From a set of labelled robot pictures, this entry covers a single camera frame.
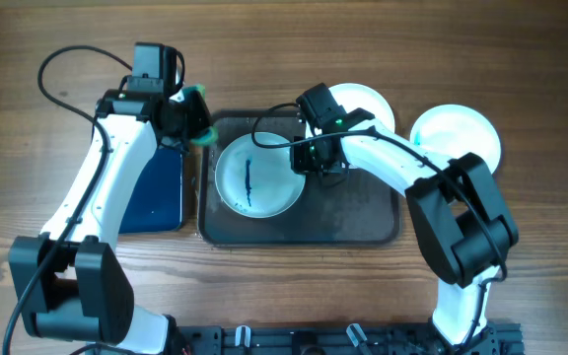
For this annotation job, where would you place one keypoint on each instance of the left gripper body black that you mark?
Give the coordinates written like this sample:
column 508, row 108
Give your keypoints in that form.
column 191, row 114

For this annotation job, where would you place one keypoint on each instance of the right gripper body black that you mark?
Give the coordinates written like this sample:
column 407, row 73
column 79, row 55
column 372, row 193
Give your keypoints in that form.
column 309, row 158

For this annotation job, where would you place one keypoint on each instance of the green yellow sponge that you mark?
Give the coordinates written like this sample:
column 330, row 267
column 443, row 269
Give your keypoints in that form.
column 198, row 128

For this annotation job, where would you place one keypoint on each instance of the white plate blue stain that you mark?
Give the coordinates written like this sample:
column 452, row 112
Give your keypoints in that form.
column 455, row 130
column 365, row 108
column 255, row 179

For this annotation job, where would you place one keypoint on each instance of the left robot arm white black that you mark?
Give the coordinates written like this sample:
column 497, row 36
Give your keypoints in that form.
column 69, row 284

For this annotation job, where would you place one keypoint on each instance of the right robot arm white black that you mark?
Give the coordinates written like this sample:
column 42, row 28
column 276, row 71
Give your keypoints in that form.
column 464, row 228

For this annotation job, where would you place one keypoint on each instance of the dark brown serving tray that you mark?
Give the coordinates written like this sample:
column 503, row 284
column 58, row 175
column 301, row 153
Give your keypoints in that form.
column 356, row 209

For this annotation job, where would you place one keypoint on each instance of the blue water tray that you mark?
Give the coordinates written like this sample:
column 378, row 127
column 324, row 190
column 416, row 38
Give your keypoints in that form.
column 156, row 201

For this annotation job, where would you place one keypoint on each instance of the white plate top blue stain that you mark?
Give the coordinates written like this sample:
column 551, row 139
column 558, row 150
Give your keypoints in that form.
column 365, row 108

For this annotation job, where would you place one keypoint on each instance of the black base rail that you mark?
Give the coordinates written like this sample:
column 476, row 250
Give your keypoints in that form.
column 394, row 339

